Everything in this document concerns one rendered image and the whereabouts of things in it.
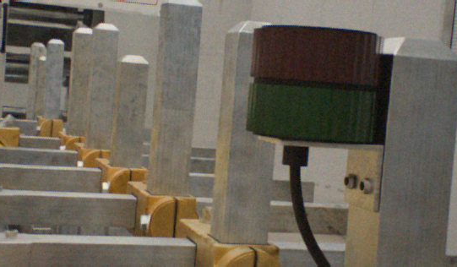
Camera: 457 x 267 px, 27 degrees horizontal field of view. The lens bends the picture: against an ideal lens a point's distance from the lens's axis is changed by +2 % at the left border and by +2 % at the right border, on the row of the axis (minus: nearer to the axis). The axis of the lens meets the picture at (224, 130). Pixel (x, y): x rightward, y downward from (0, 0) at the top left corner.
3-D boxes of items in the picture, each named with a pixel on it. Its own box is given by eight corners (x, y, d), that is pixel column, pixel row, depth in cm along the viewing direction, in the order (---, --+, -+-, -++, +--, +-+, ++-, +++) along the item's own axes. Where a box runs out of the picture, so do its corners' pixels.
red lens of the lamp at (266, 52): (348, 84, 47) (352, 40, 47) (403, 88, 41) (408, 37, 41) (234, 75, 45) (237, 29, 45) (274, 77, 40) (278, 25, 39)
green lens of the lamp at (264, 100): (344, 133, 47) (347, 90, 47) (398, 144, 41) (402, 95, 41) (230, 126, 46) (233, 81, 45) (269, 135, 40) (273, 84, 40)
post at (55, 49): (47, 248, 217) (62, 40, 214) (48, 252, 214) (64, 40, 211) (31, 248, 216) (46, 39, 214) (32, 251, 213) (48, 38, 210)
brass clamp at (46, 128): (58, 138, 223) (60, 117, 223) (64, 143, 210) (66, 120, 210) (31, 136, 221) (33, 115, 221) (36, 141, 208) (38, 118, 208)
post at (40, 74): (37, 244, 241) (51, 57, 239) (38, 247, 238) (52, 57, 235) (23, 244, 240) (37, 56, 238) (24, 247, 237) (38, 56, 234)
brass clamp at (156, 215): (173, 228, 103) (176, 182, 103) (204, 253, 90) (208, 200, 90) (117, 226, 101) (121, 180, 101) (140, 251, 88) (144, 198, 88)
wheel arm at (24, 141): (213, 162, 178) (214, 147, 178) (217, 164, 175) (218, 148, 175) (16, 152, 168) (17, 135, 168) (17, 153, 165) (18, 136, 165)
